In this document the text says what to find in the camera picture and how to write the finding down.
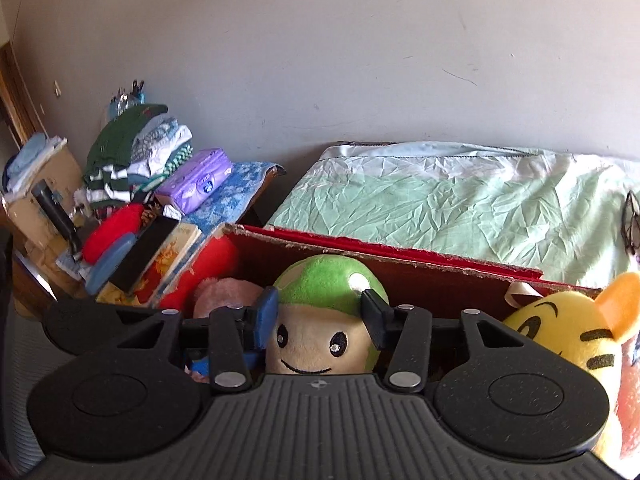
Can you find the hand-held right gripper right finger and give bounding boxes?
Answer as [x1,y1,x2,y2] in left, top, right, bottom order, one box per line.
[360,289,526,393]

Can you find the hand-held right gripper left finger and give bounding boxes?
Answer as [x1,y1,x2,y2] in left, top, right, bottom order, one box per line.
[116,286,279,393]

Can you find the pink teddy bear plush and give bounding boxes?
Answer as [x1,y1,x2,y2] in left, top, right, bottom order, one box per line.
[192,277,264,321]

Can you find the green mushroom plush toy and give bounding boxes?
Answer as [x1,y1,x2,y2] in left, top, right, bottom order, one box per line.
[265,254,390,376]

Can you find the red cardboard box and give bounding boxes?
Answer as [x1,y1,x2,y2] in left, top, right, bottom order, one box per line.
[160,224,603,376]

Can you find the yellow tiger plush toy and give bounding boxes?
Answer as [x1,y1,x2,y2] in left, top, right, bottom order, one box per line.
[502,271,640,466]

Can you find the blue container with clips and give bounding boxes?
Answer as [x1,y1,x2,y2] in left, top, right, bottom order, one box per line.
[107,79,147,122]

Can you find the blue glasses case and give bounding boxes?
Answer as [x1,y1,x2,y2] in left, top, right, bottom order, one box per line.
[85,232,136,295]

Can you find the black rectangular box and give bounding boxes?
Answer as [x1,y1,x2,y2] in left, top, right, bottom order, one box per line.
[109,216,181,293]

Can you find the red glasses case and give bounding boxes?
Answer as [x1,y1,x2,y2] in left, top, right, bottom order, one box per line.
[81,203,146,265]

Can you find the book with orange picture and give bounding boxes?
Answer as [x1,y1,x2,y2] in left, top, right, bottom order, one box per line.
[97,222,203,306]

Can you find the black flashlight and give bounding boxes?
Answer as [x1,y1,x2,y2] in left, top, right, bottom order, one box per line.
[31,180,83,256]

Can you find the blue patterned cloth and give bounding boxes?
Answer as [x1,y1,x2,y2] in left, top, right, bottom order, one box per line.
[182,161,283,236]

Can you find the brown cardboard box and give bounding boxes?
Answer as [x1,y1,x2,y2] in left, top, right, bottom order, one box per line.
[2,137,86,271]

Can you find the pale green bed sheet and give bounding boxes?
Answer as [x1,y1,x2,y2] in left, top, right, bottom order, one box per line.
[267,141,640,291]

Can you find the green white striped garment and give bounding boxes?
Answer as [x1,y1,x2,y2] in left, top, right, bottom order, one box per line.
[82,162,135,211]

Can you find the purple tissue pack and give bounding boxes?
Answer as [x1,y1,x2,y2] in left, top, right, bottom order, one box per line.
[155,148,233,213]

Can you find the teal striped cloth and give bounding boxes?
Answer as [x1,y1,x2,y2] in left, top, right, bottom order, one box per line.
[162,142,194,177]

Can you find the light blue folded cloth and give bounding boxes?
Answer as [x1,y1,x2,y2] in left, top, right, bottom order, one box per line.
[5,132,66,193]

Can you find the dark green folded garment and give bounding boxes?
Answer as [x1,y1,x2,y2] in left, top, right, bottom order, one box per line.
[85,104,168,196]

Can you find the pale blue folded clothes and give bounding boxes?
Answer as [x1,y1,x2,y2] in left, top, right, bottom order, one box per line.
[131,116,193,181]

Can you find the black eyeglasses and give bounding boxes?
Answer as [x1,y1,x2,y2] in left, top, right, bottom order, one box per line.
[620,191,640,256]

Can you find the wooden wall trim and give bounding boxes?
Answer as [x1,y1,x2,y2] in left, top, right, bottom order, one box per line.
[0,42,47,152]

